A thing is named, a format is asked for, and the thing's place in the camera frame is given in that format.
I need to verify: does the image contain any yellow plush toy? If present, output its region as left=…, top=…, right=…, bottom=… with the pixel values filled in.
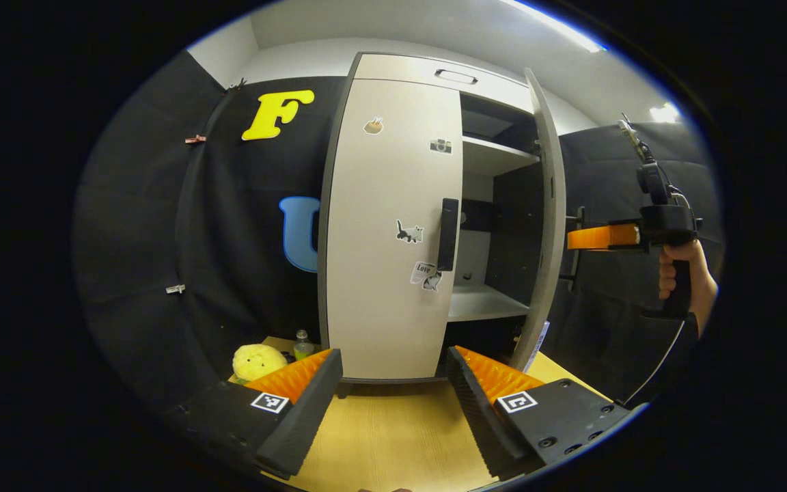
left=232, top=344, right=289, bottom=382

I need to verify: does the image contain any black door handle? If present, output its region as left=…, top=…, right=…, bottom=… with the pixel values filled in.
left=560, top=205, right=586, bottom=292
left=437, top=198, right=460, bottom=272

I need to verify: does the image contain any grey double-door shoe cabinet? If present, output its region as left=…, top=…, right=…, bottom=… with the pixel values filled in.
left=317, top=52, right=568, bottom=385

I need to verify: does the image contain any grey cabinet door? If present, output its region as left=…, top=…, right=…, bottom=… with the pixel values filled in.
left=324, top=78, right=465, bottom=381
left=510, top=67, right=568, bottom=374

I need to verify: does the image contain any white cabinet shelf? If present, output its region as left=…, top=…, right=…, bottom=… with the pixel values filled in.
left=447, top=283, right=531, bottom=323
left=462, top=135, right=540, bottom=176

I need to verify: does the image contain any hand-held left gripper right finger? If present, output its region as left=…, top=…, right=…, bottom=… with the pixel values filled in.
left=445, top=346, right=633, bottom=479

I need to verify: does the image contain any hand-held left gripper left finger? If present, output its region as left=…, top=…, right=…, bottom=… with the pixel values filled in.
left=165, top=348, right=344, bottom=479

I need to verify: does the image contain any black backdrop cloth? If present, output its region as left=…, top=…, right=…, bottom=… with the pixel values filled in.
left=72, top=51, right=723, bottom=411

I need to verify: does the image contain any white cable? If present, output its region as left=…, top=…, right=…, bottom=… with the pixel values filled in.
left=622, top=320, right=687, bottom=405

